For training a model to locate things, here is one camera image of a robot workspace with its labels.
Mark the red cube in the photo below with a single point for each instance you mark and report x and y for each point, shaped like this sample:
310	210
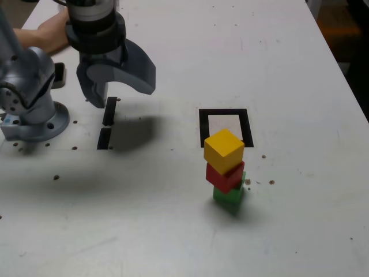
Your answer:
225	180

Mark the person's hand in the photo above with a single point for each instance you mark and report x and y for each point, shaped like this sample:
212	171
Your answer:
54	34

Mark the yellow cube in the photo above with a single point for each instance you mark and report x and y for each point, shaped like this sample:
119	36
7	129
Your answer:
223	150

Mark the black tape square outline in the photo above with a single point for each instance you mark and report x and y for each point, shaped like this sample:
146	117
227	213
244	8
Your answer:
203	127

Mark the green cube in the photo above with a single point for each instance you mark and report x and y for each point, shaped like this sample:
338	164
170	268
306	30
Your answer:
227	198

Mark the person's forearm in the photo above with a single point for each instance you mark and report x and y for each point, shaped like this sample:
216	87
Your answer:
27	36

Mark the black tape strip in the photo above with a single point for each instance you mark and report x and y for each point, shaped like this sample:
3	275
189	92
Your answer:
109	111

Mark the black box with beige base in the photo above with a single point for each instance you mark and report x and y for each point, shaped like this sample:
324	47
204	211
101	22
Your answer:
59	73

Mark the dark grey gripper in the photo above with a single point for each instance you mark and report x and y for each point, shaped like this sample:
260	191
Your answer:
101	57

